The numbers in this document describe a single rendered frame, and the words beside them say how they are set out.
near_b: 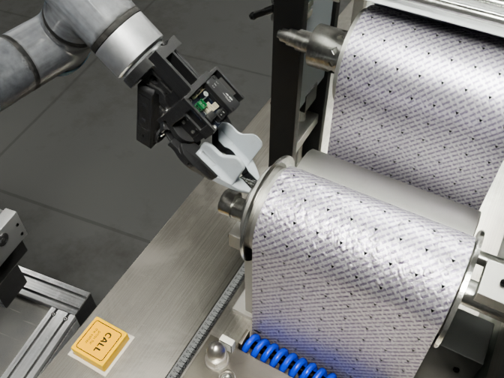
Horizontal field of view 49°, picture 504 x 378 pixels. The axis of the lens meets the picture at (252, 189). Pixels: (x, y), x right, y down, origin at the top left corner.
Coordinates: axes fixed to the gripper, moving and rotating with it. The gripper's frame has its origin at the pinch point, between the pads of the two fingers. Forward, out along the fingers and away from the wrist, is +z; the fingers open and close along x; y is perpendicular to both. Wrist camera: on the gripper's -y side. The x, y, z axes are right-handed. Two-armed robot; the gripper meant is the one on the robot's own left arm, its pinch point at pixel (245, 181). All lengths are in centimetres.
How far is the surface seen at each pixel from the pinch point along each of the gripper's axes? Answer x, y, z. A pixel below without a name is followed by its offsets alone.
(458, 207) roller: 12.7, 14.1, 22.1
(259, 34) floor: 204, -166, -1
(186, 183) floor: 86, -148, 20
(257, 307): -7.6, -8.2, 14.9
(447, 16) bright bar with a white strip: 22.9, 23.4, 1.2
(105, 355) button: -19.0, -36.9, 9.2
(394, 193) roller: 10.5, 9.1, 15.4
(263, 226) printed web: -6.6, 5.5, 3.5
